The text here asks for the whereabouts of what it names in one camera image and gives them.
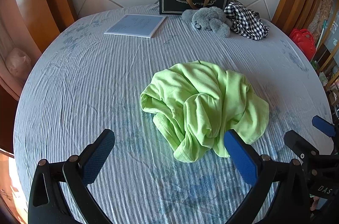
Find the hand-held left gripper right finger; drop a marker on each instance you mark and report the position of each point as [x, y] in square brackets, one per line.
[241, 159]

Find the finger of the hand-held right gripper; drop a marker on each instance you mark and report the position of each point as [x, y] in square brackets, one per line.
[322, 126]
[298, 143]

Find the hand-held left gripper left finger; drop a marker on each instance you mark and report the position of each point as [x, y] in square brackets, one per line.
[96, 160]

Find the light green shirt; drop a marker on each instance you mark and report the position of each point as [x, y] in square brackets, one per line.
[201, 105]

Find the blue striped bed sheet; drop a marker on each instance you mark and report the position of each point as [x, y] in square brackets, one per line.
[92, 75]

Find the cluttered shelf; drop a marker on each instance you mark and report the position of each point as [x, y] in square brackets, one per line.
[327, 36]

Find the pink lamp shade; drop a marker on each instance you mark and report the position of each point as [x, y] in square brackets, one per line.
[18, 62]

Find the black white checkered cloth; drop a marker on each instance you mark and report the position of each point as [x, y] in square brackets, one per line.
[245, 20]

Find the pale blue booklet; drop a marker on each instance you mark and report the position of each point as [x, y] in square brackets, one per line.
[136, 25]

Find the grey plush toy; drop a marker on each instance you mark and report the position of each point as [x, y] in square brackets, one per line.
[209, 20]

